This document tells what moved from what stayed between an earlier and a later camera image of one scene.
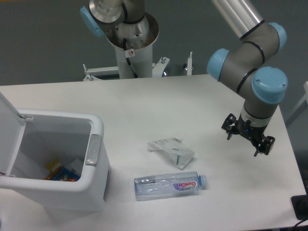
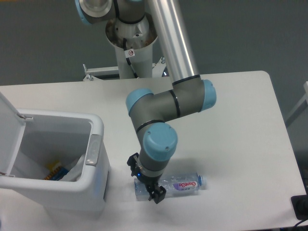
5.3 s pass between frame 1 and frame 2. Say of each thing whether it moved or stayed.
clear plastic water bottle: stayed
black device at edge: stayed
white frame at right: stayed
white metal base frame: stayed
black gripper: moved
